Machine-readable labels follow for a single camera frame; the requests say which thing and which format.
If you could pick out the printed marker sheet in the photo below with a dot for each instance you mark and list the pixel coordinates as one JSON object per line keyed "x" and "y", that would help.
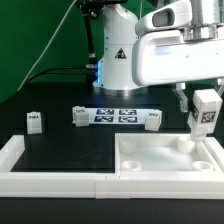
{"x": 114, "y": 116}

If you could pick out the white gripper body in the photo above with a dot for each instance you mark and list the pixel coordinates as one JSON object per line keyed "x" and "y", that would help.
{"x": 179, "y": 42}

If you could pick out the white square tabletop tray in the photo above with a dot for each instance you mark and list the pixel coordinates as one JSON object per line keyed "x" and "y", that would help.
{"x": 161, "y": 152}

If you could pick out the white U-shaped fence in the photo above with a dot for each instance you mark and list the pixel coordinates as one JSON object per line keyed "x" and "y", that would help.
{"x": 120, "y": 184}

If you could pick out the black camera stand pole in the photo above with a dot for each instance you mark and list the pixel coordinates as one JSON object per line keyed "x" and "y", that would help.
{"x": 90, "y": 9}

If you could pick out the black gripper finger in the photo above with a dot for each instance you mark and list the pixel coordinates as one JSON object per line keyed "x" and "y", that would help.
{"x": 220, "y": 83}
{"x": 183, "y": 100}

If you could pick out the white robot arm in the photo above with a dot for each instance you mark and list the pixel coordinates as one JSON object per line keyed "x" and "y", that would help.
{"x": 115, "y": 67}

